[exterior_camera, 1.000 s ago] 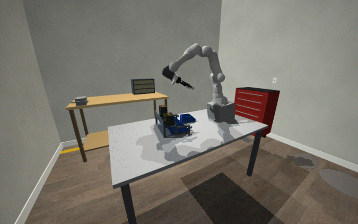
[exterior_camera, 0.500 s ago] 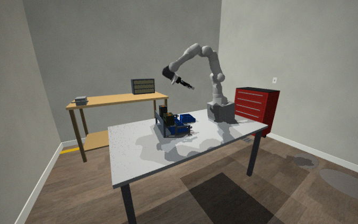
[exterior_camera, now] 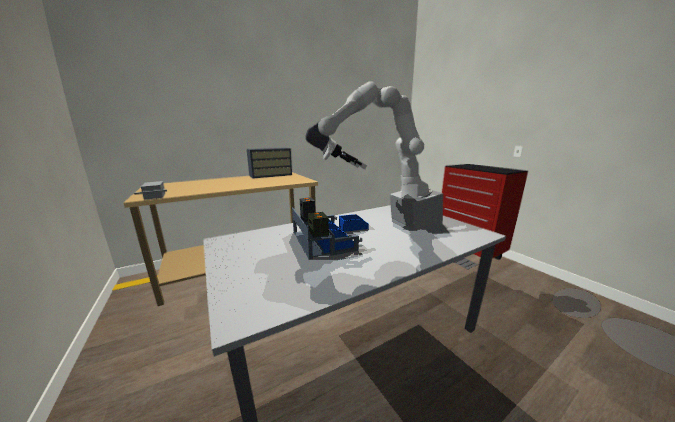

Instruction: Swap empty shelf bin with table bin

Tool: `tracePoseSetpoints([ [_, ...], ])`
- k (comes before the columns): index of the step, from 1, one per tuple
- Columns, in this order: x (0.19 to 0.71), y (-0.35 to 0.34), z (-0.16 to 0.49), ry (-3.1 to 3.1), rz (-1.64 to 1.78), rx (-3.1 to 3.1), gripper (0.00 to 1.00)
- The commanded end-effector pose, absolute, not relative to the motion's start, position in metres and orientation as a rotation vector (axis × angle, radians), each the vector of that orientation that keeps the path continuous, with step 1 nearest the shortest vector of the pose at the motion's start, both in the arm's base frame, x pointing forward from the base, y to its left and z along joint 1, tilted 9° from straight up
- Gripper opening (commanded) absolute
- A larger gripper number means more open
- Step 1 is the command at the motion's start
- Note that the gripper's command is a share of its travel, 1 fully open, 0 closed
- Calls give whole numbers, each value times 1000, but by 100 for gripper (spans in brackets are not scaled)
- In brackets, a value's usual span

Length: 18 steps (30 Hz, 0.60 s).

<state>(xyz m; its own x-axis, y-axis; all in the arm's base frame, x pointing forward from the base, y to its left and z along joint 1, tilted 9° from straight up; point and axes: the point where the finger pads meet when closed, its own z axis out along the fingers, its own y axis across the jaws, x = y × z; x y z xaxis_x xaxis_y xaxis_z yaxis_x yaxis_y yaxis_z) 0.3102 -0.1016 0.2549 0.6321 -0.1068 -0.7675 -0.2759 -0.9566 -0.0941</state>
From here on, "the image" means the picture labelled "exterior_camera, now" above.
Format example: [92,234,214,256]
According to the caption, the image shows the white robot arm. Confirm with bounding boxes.
[306,82,433,199]

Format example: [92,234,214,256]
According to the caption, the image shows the grey shelf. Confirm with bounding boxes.
[292,207,362,260]

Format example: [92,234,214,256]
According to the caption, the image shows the olive green case with orange latches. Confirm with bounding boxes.
[308,212,329,237]

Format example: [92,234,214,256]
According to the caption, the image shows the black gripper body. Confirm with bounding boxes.
[331,144,343,158]

